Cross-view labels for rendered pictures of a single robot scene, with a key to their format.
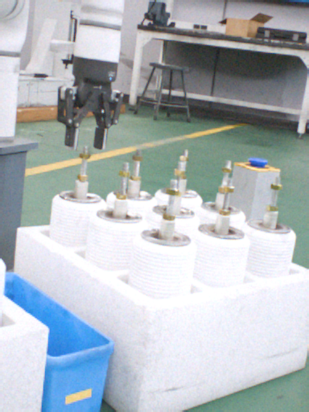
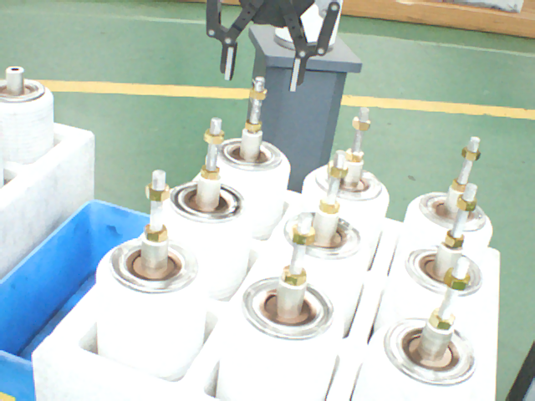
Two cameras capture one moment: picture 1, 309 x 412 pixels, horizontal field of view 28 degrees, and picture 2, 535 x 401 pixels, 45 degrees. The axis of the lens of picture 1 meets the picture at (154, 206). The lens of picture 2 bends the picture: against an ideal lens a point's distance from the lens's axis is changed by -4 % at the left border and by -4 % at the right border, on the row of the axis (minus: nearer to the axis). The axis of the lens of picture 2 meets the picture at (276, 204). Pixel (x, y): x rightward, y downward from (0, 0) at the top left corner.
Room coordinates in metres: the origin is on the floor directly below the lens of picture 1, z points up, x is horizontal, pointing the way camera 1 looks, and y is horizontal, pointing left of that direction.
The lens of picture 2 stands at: (0.70, -0.43, 0.59)
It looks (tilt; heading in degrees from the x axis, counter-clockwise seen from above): 30 degrees down; 54
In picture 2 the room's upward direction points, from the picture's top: 10 degrees clockwise
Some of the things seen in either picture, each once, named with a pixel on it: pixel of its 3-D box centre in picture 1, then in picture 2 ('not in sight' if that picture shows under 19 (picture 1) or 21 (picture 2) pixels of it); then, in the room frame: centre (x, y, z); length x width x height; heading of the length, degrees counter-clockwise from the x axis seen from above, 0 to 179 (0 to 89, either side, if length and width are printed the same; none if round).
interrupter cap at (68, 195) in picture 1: (80, 197); (249, 154); (1.07, 0.13, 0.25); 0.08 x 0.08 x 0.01
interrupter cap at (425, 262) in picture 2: (220, 208); (443, 271); (1.13, -0.12, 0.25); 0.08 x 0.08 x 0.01
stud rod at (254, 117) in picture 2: (83, 167); (255, 110); (1.07, 0.13, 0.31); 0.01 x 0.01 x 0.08; 78
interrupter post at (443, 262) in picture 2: (221, 202); (447, 259); (1.13, -0.12, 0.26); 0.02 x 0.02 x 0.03
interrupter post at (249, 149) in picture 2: (80, 190); (251, 144); (1.07, 0.13, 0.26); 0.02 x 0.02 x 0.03
